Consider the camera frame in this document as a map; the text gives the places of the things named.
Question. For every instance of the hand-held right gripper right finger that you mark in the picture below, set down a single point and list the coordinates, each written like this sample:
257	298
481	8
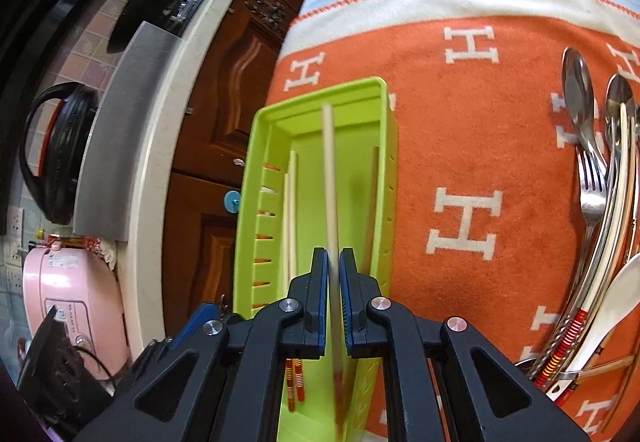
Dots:
346	307

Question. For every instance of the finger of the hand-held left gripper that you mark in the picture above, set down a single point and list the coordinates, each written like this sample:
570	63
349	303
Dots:
195	324

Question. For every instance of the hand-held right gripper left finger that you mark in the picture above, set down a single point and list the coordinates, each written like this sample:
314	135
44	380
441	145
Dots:
320	307

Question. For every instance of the green plastic utensil tray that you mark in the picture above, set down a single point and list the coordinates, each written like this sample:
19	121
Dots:
310	162

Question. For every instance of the white ceramic spoon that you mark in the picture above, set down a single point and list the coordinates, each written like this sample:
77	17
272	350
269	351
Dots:
615	302

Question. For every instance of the black induction cooker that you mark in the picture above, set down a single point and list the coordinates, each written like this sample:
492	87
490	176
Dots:
55	372

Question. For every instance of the pink rice cooker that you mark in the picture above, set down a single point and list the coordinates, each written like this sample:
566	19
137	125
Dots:
75	287

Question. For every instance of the brown wooden chopstick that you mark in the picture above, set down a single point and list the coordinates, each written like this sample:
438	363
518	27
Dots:
372	202

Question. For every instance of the floral cloth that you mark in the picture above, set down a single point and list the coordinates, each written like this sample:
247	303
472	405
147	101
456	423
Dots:
102	249

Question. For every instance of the blue round cabinet knob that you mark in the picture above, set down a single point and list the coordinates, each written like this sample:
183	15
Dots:
231	201

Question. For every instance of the orange printed blanket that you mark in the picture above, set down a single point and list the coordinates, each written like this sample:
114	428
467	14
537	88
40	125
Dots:
475	147

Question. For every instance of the stainless steel counter plate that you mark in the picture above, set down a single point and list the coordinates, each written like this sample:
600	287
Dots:
120	132

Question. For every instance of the cream chopstick red yellow end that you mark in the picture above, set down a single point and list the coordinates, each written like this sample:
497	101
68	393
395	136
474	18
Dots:
570	337

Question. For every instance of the white stone countertop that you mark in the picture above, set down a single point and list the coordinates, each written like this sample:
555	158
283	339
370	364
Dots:
187	82

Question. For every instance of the brown wooden cabinet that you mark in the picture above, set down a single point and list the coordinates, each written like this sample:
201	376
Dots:
225	72

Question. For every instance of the steel fork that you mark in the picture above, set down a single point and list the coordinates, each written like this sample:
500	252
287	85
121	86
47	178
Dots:
591	202

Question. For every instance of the black gas stove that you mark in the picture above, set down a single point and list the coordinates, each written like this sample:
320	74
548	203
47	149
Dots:
192	4

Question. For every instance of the short steel soup spoon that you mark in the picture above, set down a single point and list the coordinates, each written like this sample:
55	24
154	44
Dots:
577	82

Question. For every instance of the black range hood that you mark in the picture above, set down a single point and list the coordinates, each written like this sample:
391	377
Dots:
30	22

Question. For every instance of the white wall socket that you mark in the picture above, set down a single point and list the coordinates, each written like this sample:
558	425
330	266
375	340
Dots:
15	221

